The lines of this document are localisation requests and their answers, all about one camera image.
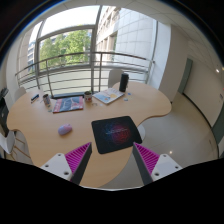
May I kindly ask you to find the grey door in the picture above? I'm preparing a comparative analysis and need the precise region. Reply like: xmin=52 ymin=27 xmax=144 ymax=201
xmin=178 ymin=58 xmax=193 ymax=94

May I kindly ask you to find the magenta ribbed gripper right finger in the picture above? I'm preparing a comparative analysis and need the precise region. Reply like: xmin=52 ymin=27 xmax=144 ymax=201
xmin=133 ymin=143 xmax=182 ymax=185

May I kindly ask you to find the dark blue marker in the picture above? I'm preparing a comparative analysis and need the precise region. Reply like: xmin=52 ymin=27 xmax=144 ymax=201
xmin=31 ymin=94 xmax=39 ymax=102

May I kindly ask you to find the white patterned mug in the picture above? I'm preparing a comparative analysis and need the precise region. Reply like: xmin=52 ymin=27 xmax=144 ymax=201
xmin=84 ymin=91 xmax=92 ymax=102

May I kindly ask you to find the dark patterned cup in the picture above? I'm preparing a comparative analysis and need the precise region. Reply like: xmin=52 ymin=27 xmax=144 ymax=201
xmin=43 ymin=94 xmax=51 ymax=106

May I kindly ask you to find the white chair at left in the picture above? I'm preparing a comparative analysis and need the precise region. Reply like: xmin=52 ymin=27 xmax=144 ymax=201
xmin=0 ymin=131 xmax=15 ymax=154

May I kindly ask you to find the black cylindrical bottle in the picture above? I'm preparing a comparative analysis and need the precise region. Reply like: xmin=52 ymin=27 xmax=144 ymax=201
xmin=119 ymin=73 xmax=129 ymax=92

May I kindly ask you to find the metal balcony railing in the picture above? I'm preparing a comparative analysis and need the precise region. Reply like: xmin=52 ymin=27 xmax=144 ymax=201
xmin=15 ymin=51 xmax=154 ymax=97

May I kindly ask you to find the red and blue book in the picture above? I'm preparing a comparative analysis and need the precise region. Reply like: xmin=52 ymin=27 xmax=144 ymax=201
xmin=53 ymin=96 xmax=83 ymax=113

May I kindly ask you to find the white chair behind table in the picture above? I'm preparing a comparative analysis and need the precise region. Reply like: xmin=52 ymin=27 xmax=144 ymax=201
xmin=108 ymin=69 xmax=123 ymax=88

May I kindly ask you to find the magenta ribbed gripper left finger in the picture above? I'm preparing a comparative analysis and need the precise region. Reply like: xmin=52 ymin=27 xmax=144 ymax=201
xmin=41 ymin=143 xmax=92 ymax=185

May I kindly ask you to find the black galaxy mouse pad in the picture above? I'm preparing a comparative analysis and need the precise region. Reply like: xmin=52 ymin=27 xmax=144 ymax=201
xmin=91 ymin=116 xmax=142 ymax=154

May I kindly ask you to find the lilac computer mouse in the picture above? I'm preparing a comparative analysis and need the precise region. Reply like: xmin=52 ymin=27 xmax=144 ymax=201
xmin=58 ymin=124 xmax=72 ymax=135

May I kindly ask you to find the open light magazine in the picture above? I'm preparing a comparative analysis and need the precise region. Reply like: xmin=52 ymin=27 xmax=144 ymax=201
xmin=93 ymin=88 xmax=124 ymax=104

